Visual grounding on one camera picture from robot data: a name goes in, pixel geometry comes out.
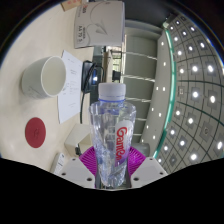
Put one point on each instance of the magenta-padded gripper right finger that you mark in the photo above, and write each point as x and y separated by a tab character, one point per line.
146	171

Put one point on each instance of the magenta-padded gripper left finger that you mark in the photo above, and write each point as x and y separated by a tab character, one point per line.
78	171

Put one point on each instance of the clear plastic water bottle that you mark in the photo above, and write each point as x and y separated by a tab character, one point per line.
111	133

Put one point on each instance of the small white remote control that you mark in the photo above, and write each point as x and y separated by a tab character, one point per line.
59	163

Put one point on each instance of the flat round red coaster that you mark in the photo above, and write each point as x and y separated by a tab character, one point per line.
35	132

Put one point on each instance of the printed white paper sheet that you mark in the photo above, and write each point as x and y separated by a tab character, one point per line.
70	86

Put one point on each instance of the round ceiling lights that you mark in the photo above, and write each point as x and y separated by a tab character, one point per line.
195	94

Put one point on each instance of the white ceramic mug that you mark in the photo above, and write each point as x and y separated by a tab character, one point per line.
36	81

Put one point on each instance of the white copy paper carton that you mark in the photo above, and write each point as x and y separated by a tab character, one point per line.
100	23

